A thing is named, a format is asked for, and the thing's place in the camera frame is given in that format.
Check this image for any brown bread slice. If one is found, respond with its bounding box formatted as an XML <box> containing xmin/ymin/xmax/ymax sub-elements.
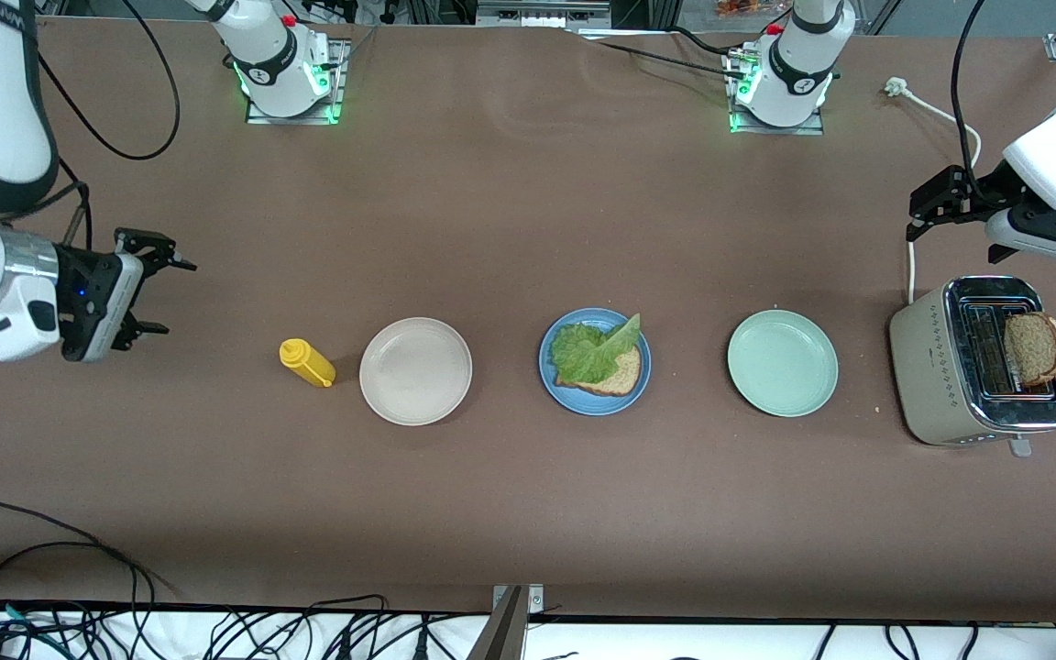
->
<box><xmin>554</xmin><ymin>343</ymin><xmax>644</xmax><ymax>398</ymax></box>
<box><xmin>1003</xmin><ymin>312</ymin><xmax>1056</xmax><ymax>387</ymax></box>

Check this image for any yellow mustard squeeze bottle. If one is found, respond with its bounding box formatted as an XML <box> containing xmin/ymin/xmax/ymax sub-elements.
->
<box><xmin>279</xmin><ymin>338</ymin><xmax>337</xmax><ymax>389</ymax></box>

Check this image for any green lettuce leaf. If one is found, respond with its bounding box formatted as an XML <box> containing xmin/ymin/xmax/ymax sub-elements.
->
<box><xmin>551</xmin><ymin>313</ymin><xmax>642</xmax><ymax>385</ymax></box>

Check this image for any mint green round plate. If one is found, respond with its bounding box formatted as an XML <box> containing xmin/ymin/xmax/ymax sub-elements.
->
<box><xmin>727</xmin><ymin>309</ymin><xmax>840</xmax><ymax>419</ymax></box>

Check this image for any pale beige round plate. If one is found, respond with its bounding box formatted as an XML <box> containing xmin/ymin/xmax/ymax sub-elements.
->
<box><xmin>358</xmin><ymin>316</ymin><xmax>474</xmax><ymax>427</ymax></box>

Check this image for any blue round plate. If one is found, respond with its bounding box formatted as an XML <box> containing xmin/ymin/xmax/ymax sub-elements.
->
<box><xmin>538</xmin><ymin>307</ymin><xmax>653</xmax><ymax>417</ymax></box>

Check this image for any silver two-slot toaster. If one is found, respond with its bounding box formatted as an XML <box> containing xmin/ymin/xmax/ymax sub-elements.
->
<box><xmin>888</xmin><ymin>275</ymin><xmax>1056</xmax><ymax>457</ymax></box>

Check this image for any grey metal box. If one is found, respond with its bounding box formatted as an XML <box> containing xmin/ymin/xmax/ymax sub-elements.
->
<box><xmin>475</xmin><ymin>0</ymin><xmax>613</xmax><ymax>28</ymax></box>

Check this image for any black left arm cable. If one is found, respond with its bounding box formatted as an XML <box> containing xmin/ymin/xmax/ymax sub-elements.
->
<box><xmin>950</xmin><ymin>0</ymin><xmax>989</xmax><ymax>189</ymax></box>

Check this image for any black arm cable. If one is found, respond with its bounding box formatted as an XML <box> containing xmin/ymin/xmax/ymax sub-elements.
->
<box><xmin>33</xmin><ymin>0</ymin><xmax>182</xmax><ymax>250</ymax></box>
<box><xmin>950</xmin><ymin>0</ymin><xmax>989</xmax><ymax>189</ymax></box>

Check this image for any white toaster power cable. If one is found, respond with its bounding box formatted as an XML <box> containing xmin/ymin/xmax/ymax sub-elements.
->
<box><xmin>884</xmin><ymin>78</ymin><xmax>985</xmax><ymax>305</ymax></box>

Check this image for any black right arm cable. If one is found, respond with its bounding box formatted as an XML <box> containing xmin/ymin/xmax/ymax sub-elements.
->
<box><xmin>33</xmin><ymin>0</ymin><xmax>182</xmax><ymax>250</ymax></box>

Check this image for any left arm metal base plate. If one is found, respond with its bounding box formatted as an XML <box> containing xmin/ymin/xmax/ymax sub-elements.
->
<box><xmin>723</xmin><ymin>50</ymin><xmax>829</xmax><ymax>137</ymax></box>

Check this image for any long black table cable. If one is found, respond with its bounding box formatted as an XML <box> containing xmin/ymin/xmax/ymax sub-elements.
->
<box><xmin>0</xmin><ymin>500</ymin><xmax>182</xmax><ymax>633</ymax></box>

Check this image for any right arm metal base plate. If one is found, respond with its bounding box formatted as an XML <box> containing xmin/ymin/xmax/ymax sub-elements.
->
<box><xmin>244</xmin><ymin>38</ymin><xmax>352</xmax><ymax>126</ymax></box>

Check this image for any black base cable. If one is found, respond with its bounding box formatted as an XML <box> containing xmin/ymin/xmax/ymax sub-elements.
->
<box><xmin>569</xmin><ymin>26</ymin><xmax>749</xmax><ymax>82</ymax></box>

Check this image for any aluminium camera post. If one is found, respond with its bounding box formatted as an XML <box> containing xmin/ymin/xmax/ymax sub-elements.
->
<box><xmin>468</xmin><ymin>584</ymin><xmax>547</xmax><ymax>660</ymax></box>

